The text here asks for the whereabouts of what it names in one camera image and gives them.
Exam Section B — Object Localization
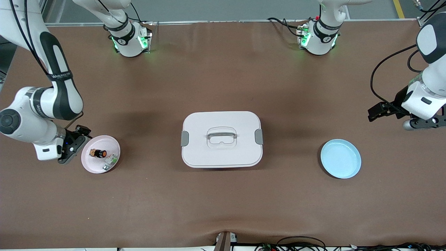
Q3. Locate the pink round plate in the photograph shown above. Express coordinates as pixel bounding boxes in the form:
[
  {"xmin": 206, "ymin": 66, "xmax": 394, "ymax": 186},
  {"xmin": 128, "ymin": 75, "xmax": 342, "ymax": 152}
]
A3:
[{"xmin": 81, "ymin": 135, "xmax": 121, "ymax": 174}]

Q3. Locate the light blue round plate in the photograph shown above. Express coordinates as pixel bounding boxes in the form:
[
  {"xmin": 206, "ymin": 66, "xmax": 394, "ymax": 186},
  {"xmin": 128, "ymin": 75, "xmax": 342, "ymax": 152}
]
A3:
[{"xmin": 321, "ymin": 139, "xmax": 362, "ymax": 179}]

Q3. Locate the white lidded storage box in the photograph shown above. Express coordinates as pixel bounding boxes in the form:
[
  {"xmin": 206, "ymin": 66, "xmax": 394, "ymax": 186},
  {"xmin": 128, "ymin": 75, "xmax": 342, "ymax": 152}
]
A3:
[{"xmin": 181, "ymin": 111, "xmax": 264, "ymax": 169}]

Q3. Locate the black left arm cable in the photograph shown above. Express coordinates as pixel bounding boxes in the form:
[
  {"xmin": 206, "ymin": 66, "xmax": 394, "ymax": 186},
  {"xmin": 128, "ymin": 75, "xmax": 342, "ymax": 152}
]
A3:
[{"xmin": 370, "ymin": 44, "xmax": 424, "ymax": 105}]

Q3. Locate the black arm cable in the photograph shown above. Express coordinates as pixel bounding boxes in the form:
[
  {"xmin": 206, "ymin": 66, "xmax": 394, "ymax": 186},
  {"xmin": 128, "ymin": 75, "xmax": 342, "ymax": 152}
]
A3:
[
  {"xmin": 370, "ymin": 44, "xmax": 424, "ymax": 105},
  {"xmin": 9, "ymin": 0, "xmax": 49, "ymax": 75}
]

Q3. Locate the green white switch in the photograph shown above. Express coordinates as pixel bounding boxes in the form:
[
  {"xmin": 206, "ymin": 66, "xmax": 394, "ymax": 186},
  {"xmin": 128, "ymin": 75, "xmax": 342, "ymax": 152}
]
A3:
[{"xmin": 102, "ymin": 153, "xmax": 118, "ymax": 171}]

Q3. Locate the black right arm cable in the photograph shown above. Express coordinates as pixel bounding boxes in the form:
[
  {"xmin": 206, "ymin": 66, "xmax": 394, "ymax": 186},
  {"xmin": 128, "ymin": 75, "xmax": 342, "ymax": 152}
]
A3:
[{"xmin": 9, "ymin": 0, "xmax": 49, "ymax": 75}]

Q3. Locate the black left base cable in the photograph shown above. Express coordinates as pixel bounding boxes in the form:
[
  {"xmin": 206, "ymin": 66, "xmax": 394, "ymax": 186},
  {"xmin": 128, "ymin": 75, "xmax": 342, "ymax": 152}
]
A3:
[{"xmin": 268, "ymin": 17, "xmax": 307, "ymax": 37}]

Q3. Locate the black base cable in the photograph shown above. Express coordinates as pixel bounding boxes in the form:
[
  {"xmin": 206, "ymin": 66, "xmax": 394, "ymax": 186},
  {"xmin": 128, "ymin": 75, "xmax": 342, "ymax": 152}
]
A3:
[
  {"xmin": 268, "ymin": 17, "xmax": 307, "ymax": 37},
  {"xmin": 129, "ymin": 3, "xmax": 154, "ymax": 25}
]

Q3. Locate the black right base cable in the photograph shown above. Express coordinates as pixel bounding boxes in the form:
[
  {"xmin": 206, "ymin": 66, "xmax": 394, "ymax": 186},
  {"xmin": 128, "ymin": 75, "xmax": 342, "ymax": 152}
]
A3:
[{"xmin": 129, "ymin": 3, "xmax": 154, "ymax": 25}]

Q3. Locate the black cable bundle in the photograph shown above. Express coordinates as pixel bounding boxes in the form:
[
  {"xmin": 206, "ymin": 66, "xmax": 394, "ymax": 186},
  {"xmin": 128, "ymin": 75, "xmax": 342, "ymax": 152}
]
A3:
[{"xmin": 352, "ymin": 242, "xmax": 446, "ymax": 251}]

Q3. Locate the grey box lid handle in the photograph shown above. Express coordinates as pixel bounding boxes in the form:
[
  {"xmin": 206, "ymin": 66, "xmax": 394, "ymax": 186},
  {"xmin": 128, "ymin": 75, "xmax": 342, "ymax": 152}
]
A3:
[{"xmin": 207, "ymin": 128, "xmax": 237, "ymax": 140}]

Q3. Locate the black looped cable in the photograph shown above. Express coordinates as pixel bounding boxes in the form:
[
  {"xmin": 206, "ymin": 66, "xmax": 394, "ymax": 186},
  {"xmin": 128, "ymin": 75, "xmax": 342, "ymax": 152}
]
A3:
[{"xmin": 277, "ymin": 236, "xmax": 326, "ymax": 251}]

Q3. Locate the brown grey mount post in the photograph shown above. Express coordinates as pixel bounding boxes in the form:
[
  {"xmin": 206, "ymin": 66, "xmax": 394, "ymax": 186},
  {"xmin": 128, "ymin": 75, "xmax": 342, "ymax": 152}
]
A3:
[{"xmin": 214, "ymin": 231, "xmax": 238, "ymax": 251}]

